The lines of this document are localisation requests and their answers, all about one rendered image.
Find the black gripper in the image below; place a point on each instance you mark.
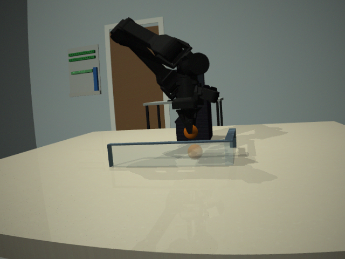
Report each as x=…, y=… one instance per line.
x=187, y=102

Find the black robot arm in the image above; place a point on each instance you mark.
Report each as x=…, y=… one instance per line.
x=168, y=51

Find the blue-grey l-shaped bar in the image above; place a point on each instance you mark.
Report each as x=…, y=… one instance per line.
x=228, y=138

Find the orange ball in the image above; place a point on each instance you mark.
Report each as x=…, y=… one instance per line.
x=193, y=134

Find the low clear corner wall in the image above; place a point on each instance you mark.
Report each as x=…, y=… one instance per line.
x=174, y=155

